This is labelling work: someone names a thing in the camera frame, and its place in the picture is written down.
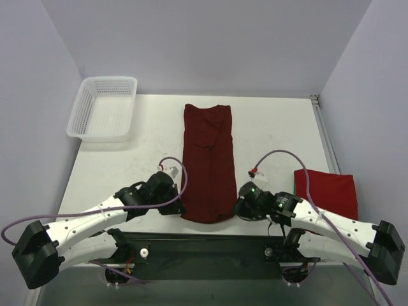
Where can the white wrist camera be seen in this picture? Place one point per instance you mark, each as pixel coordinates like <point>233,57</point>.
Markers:
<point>172,171</point>
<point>257,177</point>

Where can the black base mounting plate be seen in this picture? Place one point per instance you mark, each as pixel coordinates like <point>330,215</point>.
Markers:
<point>172,257</point>

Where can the aluminium right side rail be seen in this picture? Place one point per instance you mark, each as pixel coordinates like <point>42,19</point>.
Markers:
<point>327,145</point>

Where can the folded bright red t shirt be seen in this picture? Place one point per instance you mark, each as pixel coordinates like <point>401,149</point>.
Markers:
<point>334,192</point>

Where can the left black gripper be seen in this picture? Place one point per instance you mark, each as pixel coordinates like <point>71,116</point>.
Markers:
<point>173,201</point>

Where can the dark red t shirt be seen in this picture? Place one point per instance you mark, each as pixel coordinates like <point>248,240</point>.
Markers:
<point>211,191</point>

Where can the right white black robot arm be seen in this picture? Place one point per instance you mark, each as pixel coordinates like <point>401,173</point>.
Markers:
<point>322,235</point>

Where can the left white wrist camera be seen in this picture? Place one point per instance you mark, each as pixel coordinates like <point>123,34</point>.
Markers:
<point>172,171</point>

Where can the white plastic mesh basket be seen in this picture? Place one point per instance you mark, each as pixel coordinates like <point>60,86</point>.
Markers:
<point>103,109</point>

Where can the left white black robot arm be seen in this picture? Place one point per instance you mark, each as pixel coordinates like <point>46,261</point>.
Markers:
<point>44,250</point>

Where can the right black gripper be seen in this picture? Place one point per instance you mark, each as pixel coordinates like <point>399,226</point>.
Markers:
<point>241,206</point>

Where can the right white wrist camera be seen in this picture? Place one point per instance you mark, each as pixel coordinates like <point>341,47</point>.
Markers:
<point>257,177</point>

